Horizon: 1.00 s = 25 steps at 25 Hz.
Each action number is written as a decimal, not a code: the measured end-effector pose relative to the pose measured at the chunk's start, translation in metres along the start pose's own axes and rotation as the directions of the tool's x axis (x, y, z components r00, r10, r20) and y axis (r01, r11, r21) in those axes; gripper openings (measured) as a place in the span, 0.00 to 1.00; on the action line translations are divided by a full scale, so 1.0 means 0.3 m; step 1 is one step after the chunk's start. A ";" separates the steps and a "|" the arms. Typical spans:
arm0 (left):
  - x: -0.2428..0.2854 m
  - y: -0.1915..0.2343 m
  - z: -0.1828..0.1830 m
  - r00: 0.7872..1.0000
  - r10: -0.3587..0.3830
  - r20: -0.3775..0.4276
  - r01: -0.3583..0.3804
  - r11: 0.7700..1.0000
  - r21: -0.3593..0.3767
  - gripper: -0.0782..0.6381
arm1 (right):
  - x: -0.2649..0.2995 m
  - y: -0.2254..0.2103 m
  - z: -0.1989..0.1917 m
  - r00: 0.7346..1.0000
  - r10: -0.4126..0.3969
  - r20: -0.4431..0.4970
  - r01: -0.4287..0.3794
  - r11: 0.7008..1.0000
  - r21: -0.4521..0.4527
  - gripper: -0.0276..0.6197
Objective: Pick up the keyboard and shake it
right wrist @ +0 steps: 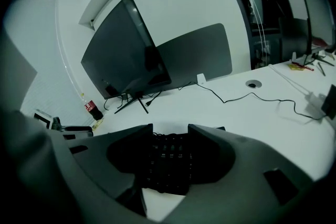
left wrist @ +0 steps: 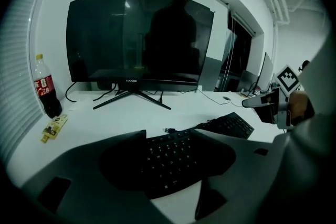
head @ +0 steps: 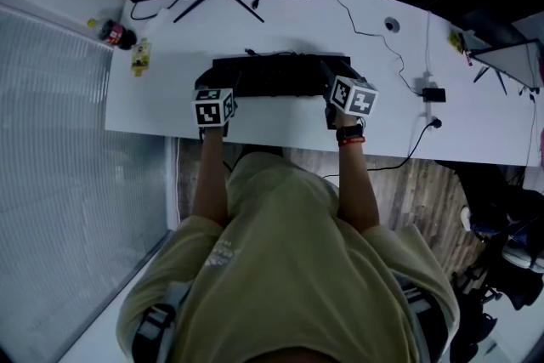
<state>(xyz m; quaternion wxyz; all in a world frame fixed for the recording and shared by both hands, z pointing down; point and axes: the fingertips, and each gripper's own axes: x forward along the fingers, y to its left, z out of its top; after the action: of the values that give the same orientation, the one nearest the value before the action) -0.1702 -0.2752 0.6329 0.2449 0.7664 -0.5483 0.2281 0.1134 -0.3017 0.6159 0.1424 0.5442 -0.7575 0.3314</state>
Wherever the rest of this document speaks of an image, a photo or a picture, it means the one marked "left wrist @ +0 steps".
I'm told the person's right hand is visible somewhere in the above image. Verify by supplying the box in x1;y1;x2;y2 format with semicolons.
288;91;309;120

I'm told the person's right forearm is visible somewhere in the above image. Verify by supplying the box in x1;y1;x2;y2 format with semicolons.
272;31;336;224

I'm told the black keyboard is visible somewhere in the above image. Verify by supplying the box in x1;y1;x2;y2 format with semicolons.
141;112;255;200

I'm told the white slatted window blind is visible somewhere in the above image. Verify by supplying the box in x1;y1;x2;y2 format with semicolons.
0;0;45;166

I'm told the thick black monitor cable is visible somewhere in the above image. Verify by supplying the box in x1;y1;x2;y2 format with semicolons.
65;81;80;103

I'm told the cola bottle with yellow cap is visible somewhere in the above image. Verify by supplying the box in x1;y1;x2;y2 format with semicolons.
33;54;64;119

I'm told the blind pull cord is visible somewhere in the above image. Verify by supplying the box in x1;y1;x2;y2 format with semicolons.
222;10;236;92

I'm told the black curved monitor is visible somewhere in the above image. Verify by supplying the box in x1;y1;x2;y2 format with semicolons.
65;0;216;93

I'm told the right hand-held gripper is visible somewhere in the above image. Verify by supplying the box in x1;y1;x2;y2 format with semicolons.
241;63;316;135

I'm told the black monitor stand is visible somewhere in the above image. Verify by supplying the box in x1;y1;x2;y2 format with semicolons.
92;83;172;111

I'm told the thin grey monitor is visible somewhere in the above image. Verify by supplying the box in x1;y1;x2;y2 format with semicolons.
257;51;276;93

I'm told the yellow snack packet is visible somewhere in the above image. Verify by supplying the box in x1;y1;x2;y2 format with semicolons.
40;113;69;145

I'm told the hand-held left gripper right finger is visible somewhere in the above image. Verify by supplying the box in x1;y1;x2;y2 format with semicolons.
183;129;279;224

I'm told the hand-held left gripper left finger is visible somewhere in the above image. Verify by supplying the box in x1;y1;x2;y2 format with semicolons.
21;129;169;224

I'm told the thin black desk cable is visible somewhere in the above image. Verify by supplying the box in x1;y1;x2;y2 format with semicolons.
196;86;244;108

